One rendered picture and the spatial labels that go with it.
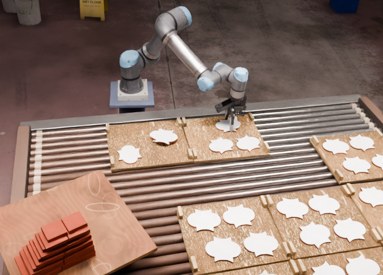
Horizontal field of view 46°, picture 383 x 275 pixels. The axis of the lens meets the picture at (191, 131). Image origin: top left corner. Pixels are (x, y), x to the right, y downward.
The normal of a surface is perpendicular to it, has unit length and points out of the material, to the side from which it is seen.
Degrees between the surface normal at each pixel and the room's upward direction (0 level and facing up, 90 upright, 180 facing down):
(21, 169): 0
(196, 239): 0
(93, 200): 0
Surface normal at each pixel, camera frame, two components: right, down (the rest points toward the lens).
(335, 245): 0.07, -0.78
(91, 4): 0.04, 0.44
